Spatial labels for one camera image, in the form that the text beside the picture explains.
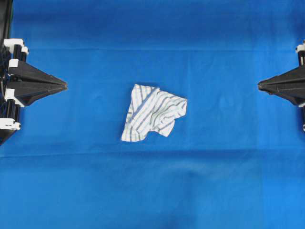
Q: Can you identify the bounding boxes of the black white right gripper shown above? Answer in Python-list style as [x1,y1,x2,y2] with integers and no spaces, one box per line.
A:
[258,39,305,132]

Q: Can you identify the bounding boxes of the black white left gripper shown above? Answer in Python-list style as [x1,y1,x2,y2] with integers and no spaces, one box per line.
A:
[0,38,68,131]

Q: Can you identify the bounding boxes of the white blue striped towel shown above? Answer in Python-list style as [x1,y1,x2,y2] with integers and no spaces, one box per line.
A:
[121,84,187,142]

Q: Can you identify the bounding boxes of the blue table cloth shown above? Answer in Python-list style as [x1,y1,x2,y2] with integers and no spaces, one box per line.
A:
[0,0,305,229]

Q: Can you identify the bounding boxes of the black frame post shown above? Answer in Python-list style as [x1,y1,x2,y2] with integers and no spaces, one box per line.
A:
[0,0,13,49]

